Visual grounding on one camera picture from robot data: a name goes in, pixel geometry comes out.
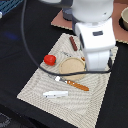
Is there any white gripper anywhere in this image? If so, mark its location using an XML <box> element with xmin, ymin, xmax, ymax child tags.
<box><xmin>83</xmin><ymin>46</ymin><xmax>113</xmax><ymax>73</ymax></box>

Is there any brown toy sausage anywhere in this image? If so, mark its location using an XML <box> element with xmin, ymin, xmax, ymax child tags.
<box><xmin>69</xmin><ymin>36</ymin><xmax>78</xmax><ymax>51</ymax></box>

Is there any red toy tomato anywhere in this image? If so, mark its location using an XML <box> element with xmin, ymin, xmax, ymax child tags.
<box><xmin>44</xmin><ymin>55</ymin><xmax>56</xmax><ymax>66</ymax></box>

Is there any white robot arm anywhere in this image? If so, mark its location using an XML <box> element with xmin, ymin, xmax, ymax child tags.
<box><xmin>40</xmin><ymin>0</ymin><xmax>116</xmax><ymax>71</ymax></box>

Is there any round wooden plate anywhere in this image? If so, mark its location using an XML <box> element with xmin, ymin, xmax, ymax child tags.
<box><xmin>59</xmin><ymin>57</ymin><xmax>85</xmax><ymax>81</ymax></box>

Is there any beige bowl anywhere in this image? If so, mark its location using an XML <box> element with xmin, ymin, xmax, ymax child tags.
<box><xmin>121</xmin><ymin>7</ymin><xmax>128</xmax><ymax>30</ymax></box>

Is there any small grey pot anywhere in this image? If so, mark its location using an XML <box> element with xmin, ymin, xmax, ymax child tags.
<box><xmin>62</xmin><ymin>8</ymin><xmax>72</xmax><ymax>21</ymax></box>

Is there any brown wooden board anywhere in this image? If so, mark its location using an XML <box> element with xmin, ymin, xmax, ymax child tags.
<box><xmin>51</xmin><ymin>0</ymin><xmax>128</xmax><ymax>43</ymax></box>

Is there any white woven placemat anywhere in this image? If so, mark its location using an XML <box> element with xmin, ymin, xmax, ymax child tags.
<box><xmin>16</xmin><ymin>32</ymin><xmax>119</xmax><ymax>128</ymax></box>

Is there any wooden handled knife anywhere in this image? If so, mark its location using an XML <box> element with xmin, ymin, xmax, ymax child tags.
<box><xmin>61</xmin><ymin>51</ymin><xmax>85</xmax><ymax>61</ymax></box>

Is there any wooden handled fork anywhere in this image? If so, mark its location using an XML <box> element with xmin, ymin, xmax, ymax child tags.
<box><xmin>48</xmin><ymin>75</ymin><xmax>89</xmax><ymax>91</ymax></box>

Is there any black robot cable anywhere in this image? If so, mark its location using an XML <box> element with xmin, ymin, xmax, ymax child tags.
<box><xmin>20</xmin><ymin>0</ymin><xmax>113</xmax><ymax>77</ymax></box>

